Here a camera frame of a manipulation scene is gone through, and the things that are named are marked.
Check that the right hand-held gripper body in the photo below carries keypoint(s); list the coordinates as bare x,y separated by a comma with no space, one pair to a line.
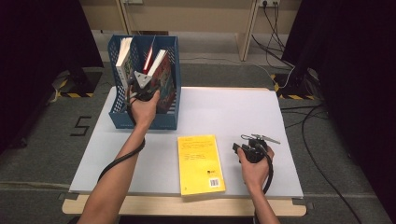
257,152

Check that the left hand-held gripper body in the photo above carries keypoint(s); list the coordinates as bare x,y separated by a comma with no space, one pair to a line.
141,84

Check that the blue illustrated book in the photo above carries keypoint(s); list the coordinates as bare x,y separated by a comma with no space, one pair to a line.
165,84

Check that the red book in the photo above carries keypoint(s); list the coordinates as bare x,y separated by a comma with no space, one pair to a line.
148,60

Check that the white picture-grid book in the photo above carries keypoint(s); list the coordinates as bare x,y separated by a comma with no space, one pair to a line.
123,62

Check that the blue plastic file rack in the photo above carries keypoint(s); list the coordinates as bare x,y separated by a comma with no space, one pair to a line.
144,123

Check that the yellow book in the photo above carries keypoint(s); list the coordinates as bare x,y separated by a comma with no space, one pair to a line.
199,165

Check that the person's right hand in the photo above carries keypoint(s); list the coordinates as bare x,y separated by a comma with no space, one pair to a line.
257,174

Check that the person's left hand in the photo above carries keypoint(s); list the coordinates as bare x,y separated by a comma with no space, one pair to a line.
144,113

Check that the black striped stand base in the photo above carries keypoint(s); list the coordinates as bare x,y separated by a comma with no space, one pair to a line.
295,88
79,85

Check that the beige wooden desk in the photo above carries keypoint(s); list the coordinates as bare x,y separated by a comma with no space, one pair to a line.
193,15

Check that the wooden table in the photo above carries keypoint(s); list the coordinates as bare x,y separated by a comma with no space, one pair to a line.
174,207

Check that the white wall socket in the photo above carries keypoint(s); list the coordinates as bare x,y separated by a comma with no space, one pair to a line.
269,2

